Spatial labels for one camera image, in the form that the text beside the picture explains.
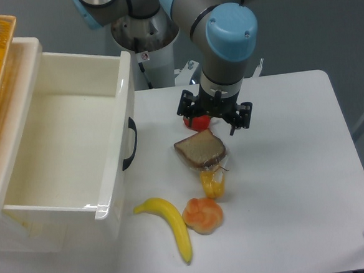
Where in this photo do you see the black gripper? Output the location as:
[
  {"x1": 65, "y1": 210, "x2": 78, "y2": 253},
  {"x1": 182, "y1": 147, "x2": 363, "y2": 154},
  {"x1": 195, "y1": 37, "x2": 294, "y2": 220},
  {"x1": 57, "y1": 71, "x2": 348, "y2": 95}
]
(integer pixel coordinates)
[{"x1": 176, "y1": 80, "x2": 252, "y2": 135}]

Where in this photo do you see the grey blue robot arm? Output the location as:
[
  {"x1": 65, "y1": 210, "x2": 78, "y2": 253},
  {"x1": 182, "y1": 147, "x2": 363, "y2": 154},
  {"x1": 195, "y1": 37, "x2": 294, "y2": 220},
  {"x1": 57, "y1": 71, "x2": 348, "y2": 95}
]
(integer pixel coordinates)
[{"x1": 72, "y1": 0, "x2": 258, "y2": 130}]

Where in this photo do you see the wrapped brown toast slice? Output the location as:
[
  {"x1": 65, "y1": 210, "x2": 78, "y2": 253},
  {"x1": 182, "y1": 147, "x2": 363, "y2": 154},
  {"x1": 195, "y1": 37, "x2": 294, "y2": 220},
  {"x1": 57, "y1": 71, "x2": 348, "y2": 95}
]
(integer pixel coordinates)
[{"x1": 173, "y1": 129, "x2": 228, "y2": 170}]

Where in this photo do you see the red toy tomato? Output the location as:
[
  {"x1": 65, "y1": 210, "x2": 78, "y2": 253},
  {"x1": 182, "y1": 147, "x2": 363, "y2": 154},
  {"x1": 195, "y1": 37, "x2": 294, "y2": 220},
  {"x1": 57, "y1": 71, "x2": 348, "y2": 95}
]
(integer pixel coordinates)
[{"x1": 183, "y1": 115, "x2": 211, "y2": 132}]

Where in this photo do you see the small yellow toy pepper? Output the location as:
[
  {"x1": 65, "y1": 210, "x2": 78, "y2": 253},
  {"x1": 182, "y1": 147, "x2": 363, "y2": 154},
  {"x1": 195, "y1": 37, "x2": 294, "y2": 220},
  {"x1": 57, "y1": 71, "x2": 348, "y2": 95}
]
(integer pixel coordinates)
[{"x1": 199, "y1": 168, "x2": 226, "y2": 199}]

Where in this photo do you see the orange knotted bread roll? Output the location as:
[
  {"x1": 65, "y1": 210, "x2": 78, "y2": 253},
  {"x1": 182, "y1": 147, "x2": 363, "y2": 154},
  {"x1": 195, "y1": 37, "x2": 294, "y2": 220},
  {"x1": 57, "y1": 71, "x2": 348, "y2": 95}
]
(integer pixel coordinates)
[{"x1": 182, "y1": 198, "x2": 224, "y2": 235}]

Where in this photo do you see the yellow toy banana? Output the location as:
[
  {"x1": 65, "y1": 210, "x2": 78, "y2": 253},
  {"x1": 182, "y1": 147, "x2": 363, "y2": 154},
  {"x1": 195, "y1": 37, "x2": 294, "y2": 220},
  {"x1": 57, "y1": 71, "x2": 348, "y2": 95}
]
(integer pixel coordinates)
[{"x1": 133, "y1": 198, "x2": 193, "y2": 264}]

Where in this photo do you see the white plastic drawer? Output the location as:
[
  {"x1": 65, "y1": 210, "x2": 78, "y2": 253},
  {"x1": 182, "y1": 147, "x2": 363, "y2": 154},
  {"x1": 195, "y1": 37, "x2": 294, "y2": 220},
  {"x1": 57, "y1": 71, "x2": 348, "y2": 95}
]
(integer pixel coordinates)
[{"x1": 4, "y1": 52, "x2": 135, "y2": 239}]

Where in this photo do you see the white drawer cabinet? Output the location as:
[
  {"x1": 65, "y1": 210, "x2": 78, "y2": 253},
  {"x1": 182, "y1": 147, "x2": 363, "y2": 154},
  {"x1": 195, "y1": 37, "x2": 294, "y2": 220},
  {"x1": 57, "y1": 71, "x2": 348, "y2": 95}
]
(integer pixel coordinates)
[{"x1": 0, "y1": 37, "x2": 65, "y2": 252}]

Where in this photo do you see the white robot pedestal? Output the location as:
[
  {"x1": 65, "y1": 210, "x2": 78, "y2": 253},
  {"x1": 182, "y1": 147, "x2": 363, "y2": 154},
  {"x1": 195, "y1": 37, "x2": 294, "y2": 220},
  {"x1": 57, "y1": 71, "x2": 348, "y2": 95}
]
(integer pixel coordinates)
[{"x1": 110, "y1": 9, "x2": 179, "y2": 90}]

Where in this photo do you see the black drawer handle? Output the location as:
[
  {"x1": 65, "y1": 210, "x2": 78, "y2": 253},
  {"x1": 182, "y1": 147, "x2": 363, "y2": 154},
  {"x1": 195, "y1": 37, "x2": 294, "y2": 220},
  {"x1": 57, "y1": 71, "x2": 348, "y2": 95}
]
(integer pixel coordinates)
[{"x1": 122, "y1": 117, "x2": 138, "y2": 171}]

